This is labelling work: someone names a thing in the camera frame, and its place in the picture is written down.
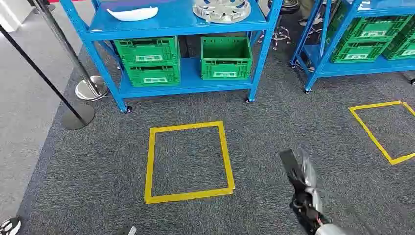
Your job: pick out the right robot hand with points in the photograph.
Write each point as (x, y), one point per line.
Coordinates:
(293, 168)

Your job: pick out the chrome wheel hubcap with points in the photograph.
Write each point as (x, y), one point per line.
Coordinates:
(223, 14)

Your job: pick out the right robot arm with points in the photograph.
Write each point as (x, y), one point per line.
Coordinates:
(308, 214)

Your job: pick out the clear plastic wrap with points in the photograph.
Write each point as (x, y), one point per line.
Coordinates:
(308, 172)

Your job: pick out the yellow floor tape square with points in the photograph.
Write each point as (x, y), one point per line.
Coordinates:
(373, 105)
(189, 196)

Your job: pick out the blue metal shelf rack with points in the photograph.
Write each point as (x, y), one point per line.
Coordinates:
(356, 68)
(181, 26)

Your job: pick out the green plastic crate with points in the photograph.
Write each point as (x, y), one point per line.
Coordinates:
(403, 48)
(376, 27)
(152, 76)
(356, 52)
(146, 48)
(227, 68)

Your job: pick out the person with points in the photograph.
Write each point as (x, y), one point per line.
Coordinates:
(309, 20)

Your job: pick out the black stool chrome legs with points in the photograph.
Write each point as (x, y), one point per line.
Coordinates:
(288, 6)

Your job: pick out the robot black foot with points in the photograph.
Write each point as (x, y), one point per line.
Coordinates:
(128, 231)

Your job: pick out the white plastic car part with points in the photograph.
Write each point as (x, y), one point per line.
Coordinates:
(133, 14)

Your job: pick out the red barrier belt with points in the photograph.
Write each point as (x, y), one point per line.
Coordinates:
(64, 1)

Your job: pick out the black and white foot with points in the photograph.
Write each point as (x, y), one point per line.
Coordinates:
(9, 227)

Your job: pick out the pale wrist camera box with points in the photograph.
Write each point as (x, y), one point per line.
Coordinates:
(315, 199)

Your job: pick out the chrome stanchion post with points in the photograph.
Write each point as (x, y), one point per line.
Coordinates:
(90, 89)

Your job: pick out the black stanchion post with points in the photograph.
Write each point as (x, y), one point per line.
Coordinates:
(77, 118)

